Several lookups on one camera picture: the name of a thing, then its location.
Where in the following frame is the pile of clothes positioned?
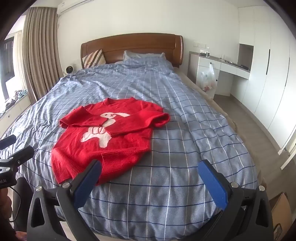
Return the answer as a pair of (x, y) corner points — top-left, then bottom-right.
(0, 89), (29, 116)

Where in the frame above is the white wardrobe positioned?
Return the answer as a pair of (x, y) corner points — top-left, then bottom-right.
(238, 0), (296, 149)

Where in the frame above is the white window seat cabinet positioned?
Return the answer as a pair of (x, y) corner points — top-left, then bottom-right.
(0, 95), (31, 137)

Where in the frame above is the white air conditioner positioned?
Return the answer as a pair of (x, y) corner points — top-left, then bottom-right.
(57, 0), (93, 15)

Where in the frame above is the black cable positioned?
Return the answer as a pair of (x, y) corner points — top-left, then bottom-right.
(8, 185), (30, 223)

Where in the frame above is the blue checked duvet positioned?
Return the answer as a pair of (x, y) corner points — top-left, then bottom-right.
(0, 56), (260, 241)

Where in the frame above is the white plastic bag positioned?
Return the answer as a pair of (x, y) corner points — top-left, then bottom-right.
(199, 63), (218, 93)

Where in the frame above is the brown wooden headboard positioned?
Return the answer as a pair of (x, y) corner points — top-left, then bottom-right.
(80, 33), (184, 69)

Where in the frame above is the beige bed base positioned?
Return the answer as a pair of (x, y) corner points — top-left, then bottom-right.
(173, 67), (238, 130)

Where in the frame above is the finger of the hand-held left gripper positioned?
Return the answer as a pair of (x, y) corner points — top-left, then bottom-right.
(0, 134), (17, 150)
(7, 145), (35, 167)

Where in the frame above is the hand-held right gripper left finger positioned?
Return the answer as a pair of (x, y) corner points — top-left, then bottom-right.
(26, 159), (102, 241)

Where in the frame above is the cardboard box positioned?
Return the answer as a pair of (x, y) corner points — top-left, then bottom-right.
(269, 192), (292, 237)

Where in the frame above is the white desk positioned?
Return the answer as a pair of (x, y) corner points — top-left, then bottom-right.
(189, 51), (250, 96)

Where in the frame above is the beige curtain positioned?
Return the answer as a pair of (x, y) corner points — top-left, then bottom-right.
(13, 6), (64, 105)

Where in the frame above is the striped cushion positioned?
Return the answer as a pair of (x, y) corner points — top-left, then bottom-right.
(82, 49), (107, 69)

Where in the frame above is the dark framed window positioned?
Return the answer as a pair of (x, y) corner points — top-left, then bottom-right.
(0, 38), (14, 93)

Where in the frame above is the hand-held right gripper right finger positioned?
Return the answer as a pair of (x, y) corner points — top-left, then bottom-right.
(198, 159), (274, 241)

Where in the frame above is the red knitted sweater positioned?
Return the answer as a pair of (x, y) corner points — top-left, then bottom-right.
(51, 97), (171, 186)

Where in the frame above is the blue checked pillow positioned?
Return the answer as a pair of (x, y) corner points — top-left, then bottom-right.
(122, 50), (166, 64)

